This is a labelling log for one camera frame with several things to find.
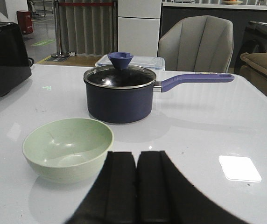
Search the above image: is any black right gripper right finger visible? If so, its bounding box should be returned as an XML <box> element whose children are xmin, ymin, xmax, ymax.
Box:
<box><xmin>137</xmin><ymin>151</ymin><xmax>244</xmax><ymax>224</ymax></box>

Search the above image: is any green bowl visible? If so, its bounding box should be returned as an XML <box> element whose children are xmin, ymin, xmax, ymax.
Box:
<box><xmin>22</xmin><ymin>118</ymin><xmax>114</xmax><ymax>184</ymax></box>

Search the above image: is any metal stanchion post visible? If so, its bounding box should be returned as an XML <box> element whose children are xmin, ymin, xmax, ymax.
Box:
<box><xmin>51</xmin><ymin>0</ymin><xmax>70</xmax><ymax>58</ymax></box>

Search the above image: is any clear plastic food container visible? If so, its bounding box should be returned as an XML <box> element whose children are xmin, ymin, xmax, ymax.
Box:
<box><xmin>95</xmin><ymin>55</ymin><xmax>165</xmax><ymax>70</ymax></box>

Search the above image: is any black silver toaster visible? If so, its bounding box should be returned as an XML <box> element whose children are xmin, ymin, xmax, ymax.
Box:
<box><xmin>0</xmin><ymin>22</ymin><xmax>31</xmax><ymax>97</ymax></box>

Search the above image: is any dark blue saucepan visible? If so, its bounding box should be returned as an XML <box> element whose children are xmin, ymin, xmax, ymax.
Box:
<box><xmin>84</xmin><ymin>73</ymin><xmax>234</xmax><ymax>124</ymax></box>

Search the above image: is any beige upholstered chair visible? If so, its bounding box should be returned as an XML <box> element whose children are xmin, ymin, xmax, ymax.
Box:
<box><xmin>158</xmin><ymin>15</ymin><xmax>234</xmax><ymax>73</ymax></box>

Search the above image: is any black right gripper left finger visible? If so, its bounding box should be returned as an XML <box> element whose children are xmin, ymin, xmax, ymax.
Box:
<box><xmin>66</xmin><ymin>152</ymin><xmax>136</xmax><ymax>224</ymax></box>

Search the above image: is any fruit plate on counter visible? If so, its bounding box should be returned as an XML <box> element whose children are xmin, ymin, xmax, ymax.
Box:
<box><xmin>222</xmin><ymin>0</ymin><xmax>243</xmax><ymax>5</ymax></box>

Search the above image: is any white refrigerator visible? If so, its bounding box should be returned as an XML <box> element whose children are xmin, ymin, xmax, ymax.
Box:
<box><xmin>118</xmin><ymin>0</ymin><xmax>162</xmax><ymax>57</ymax></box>

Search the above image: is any red fire extinguisher box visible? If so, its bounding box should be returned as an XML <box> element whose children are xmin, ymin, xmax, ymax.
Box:
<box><xmin>16</xmin><ymin>10</ymin><xmax>33</xmax><ymax>35</ymax></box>

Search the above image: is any brown cushioned seat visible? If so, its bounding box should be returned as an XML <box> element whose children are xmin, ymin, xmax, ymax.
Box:
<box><xmin>239</xmin><ymin>53</ymin><xmax>267</xmax><ymax>96</ymax></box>

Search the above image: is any glass lid purple knob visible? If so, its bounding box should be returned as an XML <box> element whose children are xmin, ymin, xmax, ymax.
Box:
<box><xmin>84</xmin><ymin>52</ymin><xmax>156</xmax><ymax>90</ymax></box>

